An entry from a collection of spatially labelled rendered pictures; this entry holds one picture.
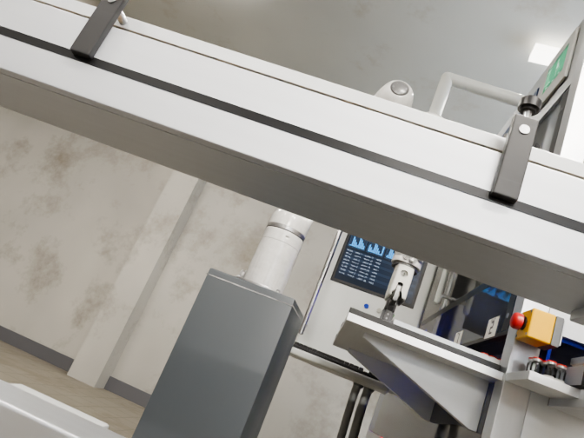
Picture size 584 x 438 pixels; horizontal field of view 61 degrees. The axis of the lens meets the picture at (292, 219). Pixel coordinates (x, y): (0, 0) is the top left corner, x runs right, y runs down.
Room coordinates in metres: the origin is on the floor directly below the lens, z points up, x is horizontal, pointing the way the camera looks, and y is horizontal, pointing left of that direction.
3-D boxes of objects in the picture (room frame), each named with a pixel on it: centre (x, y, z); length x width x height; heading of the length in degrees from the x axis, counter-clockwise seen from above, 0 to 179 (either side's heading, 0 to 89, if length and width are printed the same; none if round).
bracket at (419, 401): (1.81, -0.55, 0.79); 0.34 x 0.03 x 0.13; 81
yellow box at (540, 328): (1.12, -0.64, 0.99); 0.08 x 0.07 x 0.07; 81
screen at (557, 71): (1.39, -0.65, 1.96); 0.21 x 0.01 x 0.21; 171
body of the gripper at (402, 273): (1.35, -0.35, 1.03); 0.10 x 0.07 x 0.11; 171
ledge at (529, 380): (1.10, -0.68, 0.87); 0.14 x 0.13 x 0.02; 81
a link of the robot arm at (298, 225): (1.45, 0.00, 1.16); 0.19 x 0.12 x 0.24; 169
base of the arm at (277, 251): (1.42, 0.00, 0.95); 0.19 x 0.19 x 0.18
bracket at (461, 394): (1.32, -0.47, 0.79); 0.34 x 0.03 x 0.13; 81
